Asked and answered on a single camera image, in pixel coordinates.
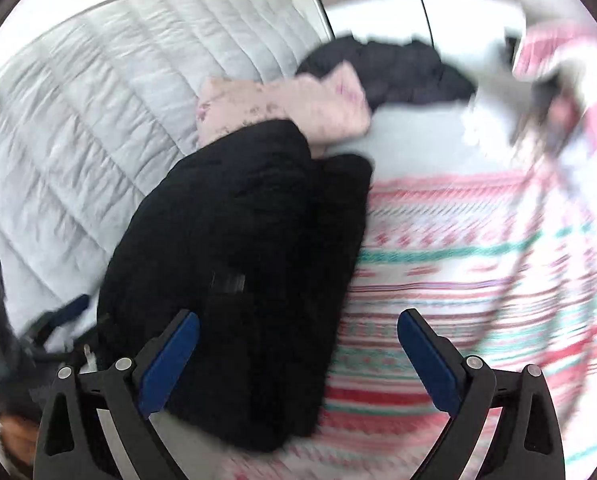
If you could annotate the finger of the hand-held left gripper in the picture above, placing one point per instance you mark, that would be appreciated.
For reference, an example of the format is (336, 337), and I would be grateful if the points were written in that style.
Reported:
(71, 310)

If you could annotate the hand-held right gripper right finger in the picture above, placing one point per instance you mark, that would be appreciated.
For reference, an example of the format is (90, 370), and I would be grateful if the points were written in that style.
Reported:
(428, 360)

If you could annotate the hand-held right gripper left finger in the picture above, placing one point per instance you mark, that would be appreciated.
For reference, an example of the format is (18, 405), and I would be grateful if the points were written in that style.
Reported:
(171, 355)

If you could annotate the black knitted cardigan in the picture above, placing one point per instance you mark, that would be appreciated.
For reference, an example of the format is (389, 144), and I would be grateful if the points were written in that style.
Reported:
(238, 270)

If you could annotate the person's left hand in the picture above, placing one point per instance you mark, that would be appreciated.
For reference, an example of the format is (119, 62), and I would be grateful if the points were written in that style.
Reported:
(18, 435)

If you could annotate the patterned striped blanket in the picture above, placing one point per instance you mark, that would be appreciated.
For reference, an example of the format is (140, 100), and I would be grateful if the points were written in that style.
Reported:
(458, 260)

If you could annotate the white quilted comforter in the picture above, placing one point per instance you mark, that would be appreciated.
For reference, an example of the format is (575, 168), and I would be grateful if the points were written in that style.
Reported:
(78, 135)

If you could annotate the pink floral folded quilt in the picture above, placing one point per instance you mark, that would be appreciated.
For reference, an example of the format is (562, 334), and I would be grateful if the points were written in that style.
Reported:
(283, 105)

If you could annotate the dark navy garment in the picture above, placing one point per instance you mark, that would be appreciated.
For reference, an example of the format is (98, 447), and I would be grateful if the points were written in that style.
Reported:
(393, 67)

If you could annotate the pink and white quilt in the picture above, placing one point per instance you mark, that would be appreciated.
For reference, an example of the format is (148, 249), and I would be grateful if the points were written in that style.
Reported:
(553, 55)

